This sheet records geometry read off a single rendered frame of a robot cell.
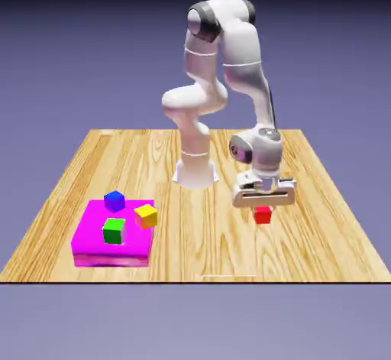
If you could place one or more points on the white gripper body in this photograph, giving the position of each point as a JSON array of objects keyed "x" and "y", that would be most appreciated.
[{"x": 284, "y": 197}]

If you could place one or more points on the small red cube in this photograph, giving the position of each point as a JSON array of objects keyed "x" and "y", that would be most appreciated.
[{"x": 262, "y": 215}]

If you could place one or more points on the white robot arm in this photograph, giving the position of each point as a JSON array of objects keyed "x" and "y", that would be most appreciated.
[{"x": 241, "y": 48}]

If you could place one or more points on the small yellow cube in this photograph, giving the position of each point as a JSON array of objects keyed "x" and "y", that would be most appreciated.
[{"x": 146, "y": 215}]

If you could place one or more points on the small blue cube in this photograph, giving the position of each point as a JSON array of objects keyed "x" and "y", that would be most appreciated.
[{"x": 114, "y": 201}]

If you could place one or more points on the small green cube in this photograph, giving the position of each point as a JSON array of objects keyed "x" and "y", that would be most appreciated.
[{"x": 113, "y": 231}]

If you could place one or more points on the large magenta box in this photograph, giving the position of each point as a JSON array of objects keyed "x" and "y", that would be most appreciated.
[{"x": 91, "y": 237}]

